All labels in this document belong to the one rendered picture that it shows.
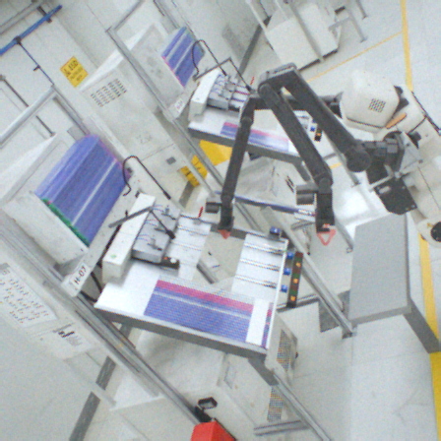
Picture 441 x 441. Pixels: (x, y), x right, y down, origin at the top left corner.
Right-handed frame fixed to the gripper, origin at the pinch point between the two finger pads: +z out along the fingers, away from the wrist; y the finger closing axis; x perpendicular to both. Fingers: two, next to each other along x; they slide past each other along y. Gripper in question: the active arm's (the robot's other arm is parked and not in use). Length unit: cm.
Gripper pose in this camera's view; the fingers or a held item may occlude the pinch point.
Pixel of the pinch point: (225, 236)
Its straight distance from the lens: 263.4
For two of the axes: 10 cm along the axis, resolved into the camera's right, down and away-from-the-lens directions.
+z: -0.3, 7.6, 6.5
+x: 9.8, 1.5, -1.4
